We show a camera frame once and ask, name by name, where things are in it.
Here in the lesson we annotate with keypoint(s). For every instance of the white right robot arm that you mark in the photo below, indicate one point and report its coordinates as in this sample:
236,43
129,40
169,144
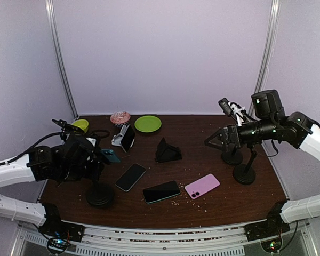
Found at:
271,123

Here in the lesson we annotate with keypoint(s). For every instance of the white desk phone stand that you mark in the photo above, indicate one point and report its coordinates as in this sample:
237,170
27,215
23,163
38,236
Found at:
116,140

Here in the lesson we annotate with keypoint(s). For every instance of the black triangular phone stand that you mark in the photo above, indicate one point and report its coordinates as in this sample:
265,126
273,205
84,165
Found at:
167,153

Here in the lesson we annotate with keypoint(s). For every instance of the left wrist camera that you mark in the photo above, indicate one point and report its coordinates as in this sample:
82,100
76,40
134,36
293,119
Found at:
91,145

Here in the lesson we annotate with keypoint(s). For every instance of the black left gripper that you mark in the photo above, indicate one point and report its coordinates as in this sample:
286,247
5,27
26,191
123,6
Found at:
94,175

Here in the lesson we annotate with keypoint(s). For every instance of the pink patterned bowl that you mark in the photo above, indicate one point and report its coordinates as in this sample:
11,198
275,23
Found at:
120,117

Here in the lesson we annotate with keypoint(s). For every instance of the aluminium frame post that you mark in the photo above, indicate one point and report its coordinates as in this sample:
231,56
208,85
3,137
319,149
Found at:
270,41
58,54

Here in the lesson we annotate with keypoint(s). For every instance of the lime green bowl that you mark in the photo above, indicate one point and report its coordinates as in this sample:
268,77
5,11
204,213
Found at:
80,126

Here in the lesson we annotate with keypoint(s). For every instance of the black phone teal case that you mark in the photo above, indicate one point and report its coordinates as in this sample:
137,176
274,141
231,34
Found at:
161,192

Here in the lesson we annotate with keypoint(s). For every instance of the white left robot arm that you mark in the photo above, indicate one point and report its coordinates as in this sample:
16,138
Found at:
79,157

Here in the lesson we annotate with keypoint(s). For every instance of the front aluminium rail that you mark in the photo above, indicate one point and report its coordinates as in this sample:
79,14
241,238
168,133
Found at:
219,240

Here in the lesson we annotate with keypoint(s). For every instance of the left aluminium frame post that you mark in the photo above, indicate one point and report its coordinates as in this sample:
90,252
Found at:
58,54

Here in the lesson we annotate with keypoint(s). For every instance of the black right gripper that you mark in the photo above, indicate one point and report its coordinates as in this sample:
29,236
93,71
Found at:
225,133

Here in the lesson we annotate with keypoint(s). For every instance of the right aluminium frame post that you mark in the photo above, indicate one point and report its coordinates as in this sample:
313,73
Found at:
270,41

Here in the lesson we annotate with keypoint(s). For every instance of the lime green plate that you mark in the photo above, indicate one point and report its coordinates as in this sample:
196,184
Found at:
148,124

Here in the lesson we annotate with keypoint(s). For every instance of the phone on white stand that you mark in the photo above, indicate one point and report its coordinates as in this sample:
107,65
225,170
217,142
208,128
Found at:
128,139

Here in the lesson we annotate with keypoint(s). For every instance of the pink phone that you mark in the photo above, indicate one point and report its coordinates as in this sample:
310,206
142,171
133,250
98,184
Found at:
202,186

